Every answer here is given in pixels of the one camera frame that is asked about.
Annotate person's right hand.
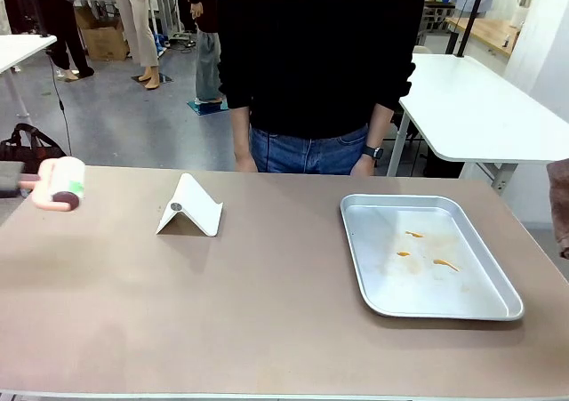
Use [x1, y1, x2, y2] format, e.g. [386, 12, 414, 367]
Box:
[233, 151, 260, 173]

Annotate person's left hand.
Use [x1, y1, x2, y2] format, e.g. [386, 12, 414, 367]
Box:
[350, 155, 376, 178]

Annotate pink white lint roller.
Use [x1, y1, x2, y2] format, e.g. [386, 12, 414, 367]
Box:
[0, 156, 86, 213]

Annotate brown towel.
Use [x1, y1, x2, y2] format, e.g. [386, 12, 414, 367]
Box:
[546, 157, 569, 261]

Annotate person's left forearm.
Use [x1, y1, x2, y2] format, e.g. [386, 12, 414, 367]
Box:
[364, 102, 396, 149]

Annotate person's right forearm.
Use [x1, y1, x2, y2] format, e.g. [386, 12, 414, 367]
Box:
[229, 105, 253, 156]

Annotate person's blue jeans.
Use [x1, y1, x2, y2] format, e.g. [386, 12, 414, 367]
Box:
[248, 124, 371, 175]

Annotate blue floor mat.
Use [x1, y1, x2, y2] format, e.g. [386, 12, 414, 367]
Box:
[186, 98, 229, 117]

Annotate white folded roller stand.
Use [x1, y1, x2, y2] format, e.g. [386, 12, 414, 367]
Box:
[155, 172, 224, 238]

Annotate background person grey jeans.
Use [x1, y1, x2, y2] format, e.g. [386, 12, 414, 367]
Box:
[182, 0, 224, 105]

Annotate dark floor mat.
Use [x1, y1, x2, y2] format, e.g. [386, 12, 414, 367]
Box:
[131, 73, 173, 85]

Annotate person's black sweater torso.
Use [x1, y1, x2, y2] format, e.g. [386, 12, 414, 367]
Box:
[216, 0, 428, 140]

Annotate large white side table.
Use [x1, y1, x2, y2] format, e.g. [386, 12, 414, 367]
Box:
[385, 52, 569, 194]

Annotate silver metal tray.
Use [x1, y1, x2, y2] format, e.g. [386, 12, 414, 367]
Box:
[340, 193, 525, 322]

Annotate background person beige trousers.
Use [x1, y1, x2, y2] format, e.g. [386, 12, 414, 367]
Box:
[109, 0, 162, 92]

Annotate black tripod pole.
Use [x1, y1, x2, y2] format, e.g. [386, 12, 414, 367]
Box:
[456, 0, 489, 59]

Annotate wooden top work table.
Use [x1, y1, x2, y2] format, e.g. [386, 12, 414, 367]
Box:
[445, 15, 522, 59]

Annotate brown cardboard box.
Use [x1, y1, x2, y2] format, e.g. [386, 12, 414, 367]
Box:
[74, 7, 131, 62]

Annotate black bag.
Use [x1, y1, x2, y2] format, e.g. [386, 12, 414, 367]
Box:
[0, 123, 68, 175]

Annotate background person black clothes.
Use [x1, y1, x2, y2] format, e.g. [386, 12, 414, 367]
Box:
[39, 0, 96, 83]

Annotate small white side table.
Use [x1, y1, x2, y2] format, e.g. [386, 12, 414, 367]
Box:
[0, 34, 59, 118]

